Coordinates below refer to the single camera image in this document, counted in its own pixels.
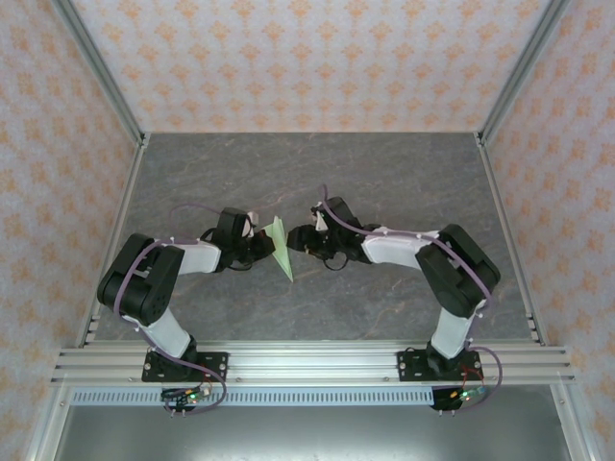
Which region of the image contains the pale green paper sheet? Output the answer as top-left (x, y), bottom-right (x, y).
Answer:
top-left (261, 215), bottom-right (296, 282)

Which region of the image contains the grey metal sheet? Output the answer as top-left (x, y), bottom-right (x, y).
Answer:
top-left (47, 405), bottom-right (573, 461)

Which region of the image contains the aluminium cross beam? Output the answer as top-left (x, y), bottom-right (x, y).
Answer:
top-left (50, 339), bottom-right (578, 386)

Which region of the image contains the left circuit board green light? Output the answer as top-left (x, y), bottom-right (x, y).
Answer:
top-left (160, 387), bottom-right (211, 404)

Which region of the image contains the circuit board green light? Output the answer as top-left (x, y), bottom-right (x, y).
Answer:
top-left (160, 387), bottom-right (211, 404)
top-left (449, 385), bottom-right (487, 403)

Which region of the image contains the right circuit board green light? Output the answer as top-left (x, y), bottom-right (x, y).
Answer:
top-left (449, 385), bottom-right (487, 403)

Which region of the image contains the thin black left gripper cable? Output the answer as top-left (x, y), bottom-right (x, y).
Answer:
top-left (219, 257), bottom-right (254, 274)

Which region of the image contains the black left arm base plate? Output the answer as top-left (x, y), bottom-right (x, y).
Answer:
top-left (140, 352), bottom-right (231, 384)

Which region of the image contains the aluminium table side rail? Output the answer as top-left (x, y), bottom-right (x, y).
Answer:
top-left (475, 133), bottom-right (550, 348)
top-left (76, 138), bottom-right (151, 348)

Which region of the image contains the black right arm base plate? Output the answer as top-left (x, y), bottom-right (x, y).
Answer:
top-left (396, 350), bottom-right (484, 384)

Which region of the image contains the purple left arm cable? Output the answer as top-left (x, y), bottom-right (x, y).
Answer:
top-left (116, 204), bottom-right (226, 418)

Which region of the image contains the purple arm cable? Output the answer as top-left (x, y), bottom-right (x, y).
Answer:
top-left (116, 204), bottom-right (226, 418)
top-left (319, 183), bottom-right (505, 414)

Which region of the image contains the grey slotted cable duct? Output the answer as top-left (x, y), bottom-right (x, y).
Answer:
top-left (70, 388), bottom-right (481, 407)

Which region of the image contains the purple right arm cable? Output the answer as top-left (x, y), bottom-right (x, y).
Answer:
top-left (319, 183), bottom-right (505, 414)

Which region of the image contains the short aluminium frame post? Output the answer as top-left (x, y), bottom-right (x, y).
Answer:
top-left (26, 383), bottom-right (74, 461)
top-left (550, 383), bottom-right (591, 461)

